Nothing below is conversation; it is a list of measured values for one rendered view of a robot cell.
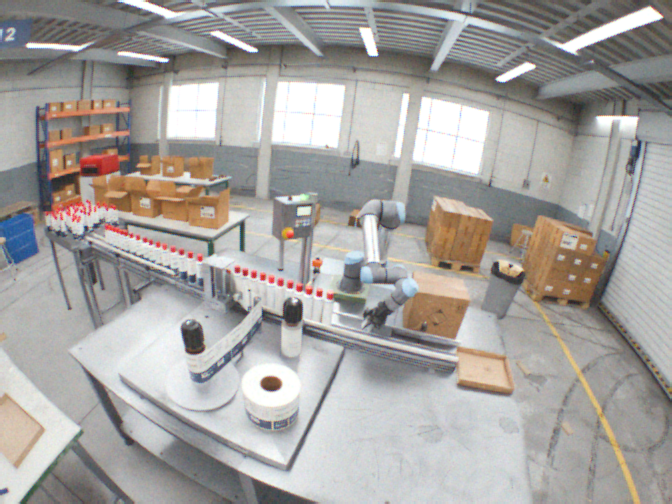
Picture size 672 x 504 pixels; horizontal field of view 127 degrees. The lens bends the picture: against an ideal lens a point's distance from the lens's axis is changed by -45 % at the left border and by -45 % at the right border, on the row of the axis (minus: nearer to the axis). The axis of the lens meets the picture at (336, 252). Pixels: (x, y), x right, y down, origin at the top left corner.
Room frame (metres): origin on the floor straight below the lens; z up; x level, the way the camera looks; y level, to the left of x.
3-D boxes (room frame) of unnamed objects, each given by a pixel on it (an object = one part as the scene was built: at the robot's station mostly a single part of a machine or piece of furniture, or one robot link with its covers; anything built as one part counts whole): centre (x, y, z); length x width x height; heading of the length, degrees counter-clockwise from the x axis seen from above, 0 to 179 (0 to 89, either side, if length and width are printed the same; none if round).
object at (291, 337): (0.99, 0.14, 1.03); 0.09 x 0.09 x 0.30
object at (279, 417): (0.68, 0.16, 0.95); 0.20 x 0.20 x 0.14
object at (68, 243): (1.95, 2.41, 0.46); 0.73 x 0.62 x 0.93; 76
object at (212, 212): (2.77, 1.33, 0.97); 0.51 x 0.39 x 0.37; 177
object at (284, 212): (1.39, 0.23, 1.38); 0.17 x 0.10 x 0.19; 131
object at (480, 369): (1.04, -0.82, 0.85); 0.30 x 0.26 x 0.04; 76
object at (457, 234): (4.78, -1.98, 0.45); 1.20 x 0.84 x 0.89; 173
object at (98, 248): (1.62, 1.51, 0.47); 1.17 x 0.38 x 0.94; 76
